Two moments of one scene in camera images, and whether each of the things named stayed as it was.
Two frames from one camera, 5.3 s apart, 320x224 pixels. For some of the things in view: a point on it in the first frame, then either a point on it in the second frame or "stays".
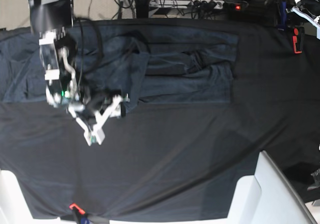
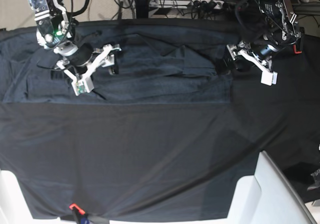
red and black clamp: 298,40 stays
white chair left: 14,209 stays
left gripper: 99,106 -> 85,55
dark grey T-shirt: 142,65 stays
